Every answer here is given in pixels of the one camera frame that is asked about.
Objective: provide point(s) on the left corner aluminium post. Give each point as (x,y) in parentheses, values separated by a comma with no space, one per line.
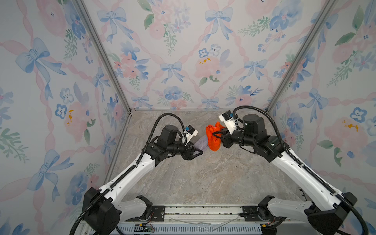
(84,14)

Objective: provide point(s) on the corner aluminium post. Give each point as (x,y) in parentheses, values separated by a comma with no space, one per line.
(303,50)
(84,14)

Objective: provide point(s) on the purple fabric eyeglass case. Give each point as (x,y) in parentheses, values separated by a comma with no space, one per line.
(202,144)

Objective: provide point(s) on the right corner aluminium post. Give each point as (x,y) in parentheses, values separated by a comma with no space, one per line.
(303,50)

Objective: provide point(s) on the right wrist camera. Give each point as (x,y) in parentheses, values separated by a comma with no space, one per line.
(228,119)

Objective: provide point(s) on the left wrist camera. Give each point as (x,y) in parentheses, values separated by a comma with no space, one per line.
(189,132)

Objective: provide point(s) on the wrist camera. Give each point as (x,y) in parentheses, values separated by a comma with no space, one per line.
(228,119)
(189,132)

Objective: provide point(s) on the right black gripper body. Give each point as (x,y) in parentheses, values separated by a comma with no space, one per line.
(239,137)

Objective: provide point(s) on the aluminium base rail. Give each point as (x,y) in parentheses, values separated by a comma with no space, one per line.
(210,219)

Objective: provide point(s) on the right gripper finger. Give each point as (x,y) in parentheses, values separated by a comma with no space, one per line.
(216,142)
(220,133)

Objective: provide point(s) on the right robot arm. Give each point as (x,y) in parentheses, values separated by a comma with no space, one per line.
(327,208)

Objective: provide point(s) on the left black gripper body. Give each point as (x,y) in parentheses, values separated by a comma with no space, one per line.
(178,148)

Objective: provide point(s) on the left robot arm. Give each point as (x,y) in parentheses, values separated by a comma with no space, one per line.
(105,208)

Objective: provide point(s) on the orange cleaning cloth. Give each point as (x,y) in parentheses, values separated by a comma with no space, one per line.
(209,131)

